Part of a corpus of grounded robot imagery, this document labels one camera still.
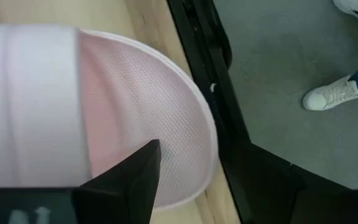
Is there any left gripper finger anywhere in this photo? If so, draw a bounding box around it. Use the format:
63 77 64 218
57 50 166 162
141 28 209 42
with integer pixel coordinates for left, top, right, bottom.
71 139 162 224

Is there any pink foam slide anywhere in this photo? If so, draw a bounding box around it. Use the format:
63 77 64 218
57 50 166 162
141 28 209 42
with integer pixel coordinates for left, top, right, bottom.
0 24 219 212

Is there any black table edge rail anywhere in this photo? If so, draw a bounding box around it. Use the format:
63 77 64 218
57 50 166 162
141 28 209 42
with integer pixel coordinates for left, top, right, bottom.
165 0 272 224

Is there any black mount block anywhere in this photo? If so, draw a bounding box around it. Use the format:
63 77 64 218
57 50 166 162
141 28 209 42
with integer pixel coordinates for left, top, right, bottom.
250 142 358 224

